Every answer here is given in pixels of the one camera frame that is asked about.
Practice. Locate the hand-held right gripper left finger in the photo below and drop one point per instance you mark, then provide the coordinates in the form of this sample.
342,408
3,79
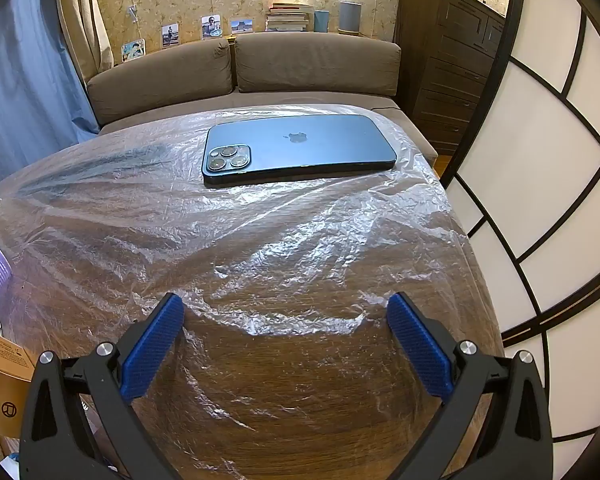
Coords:
150,347

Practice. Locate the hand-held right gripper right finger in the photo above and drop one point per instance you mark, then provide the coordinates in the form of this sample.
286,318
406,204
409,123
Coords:
420,350

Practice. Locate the brown cardboard box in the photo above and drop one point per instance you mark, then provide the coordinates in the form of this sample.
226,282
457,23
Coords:
2,375

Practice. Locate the clear plastic table cover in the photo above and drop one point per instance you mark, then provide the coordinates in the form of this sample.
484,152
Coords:
280,260

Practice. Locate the white paper sliding door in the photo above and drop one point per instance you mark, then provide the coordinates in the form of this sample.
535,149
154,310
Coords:
545,160

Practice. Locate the blue smartphone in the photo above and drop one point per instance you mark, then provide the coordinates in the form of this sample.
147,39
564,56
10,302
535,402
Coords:
305,150

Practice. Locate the brown sofa back cushion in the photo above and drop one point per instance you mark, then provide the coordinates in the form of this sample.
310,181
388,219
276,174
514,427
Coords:
315,62
160,77

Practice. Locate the brown sofa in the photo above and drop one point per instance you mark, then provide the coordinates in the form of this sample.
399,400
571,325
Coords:
290,102

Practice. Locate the blue curtain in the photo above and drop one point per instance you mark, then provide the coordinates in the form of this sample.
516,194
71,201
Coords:
25,85

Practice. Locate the dark wooden dresser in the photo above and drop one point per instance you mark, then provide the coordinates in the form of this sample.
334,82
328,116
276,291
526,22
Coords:
445,60

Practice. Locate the photo card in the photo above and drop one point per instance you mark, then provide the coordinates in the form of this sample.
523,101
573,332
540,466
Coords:
242,26
133,51
212,27
170,35

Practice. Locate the beige patterned curtain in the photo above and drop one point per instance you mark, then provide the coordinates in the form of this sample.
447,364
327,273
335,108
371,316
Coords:
82,15

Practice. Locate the grey cylinder speaker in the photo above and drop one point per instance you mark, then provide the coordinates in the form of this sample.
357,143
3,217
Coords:
350,18

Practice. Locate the light blue cylinder cup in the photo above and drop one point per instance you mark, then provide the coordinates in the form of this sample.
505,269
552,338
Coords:
321,21

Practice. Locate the stack of books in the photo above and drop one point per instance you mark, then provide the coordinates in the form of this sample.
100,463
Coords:
289,17

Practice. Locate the wall hook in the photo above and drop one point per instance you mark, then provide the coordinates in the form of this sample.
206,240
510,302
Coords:
133,13

